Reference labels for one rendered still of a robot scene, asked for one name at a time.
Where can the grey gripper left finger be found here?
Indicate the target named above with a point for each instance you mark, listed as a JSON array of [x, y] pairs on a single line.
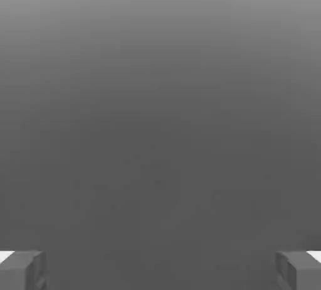
[[20, 270]]

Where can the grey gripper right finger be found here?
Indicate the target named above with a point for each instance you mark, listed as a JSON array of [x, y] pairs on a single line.
[[301, 270]]

